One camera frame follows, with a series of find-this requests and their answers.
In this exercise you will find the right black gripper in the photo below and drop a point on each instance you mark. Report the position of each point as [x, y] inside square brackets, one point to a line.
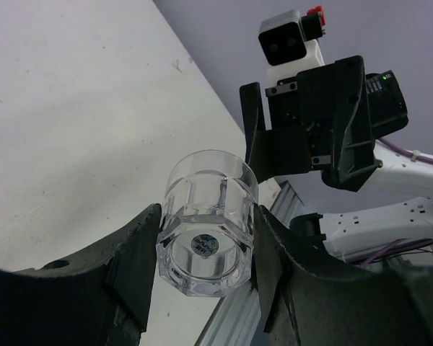
[320, 121]

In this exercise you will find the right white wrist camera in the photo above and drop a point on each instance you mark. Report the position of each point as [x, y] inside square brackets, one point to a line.
[289, 42]

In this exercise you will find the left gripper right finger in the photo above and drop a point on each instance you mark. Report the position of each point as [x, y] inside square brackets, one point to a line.
[308, 297]

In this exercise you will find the clear faceted glass cup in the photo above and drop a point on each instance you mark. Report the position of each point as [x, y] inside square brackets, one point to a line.
[205, 244]

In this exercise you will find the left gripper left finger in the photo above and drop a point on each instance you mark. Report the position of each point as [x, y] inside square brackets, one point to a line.
[100, 295]

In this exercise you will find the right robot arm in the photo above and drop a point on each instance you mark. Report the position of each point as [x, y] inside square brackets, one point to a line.
[362, 237]

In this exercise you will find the aluminium mounting rail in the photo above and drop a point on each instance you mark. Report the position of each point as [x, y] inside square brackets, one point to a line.
[237, 319]

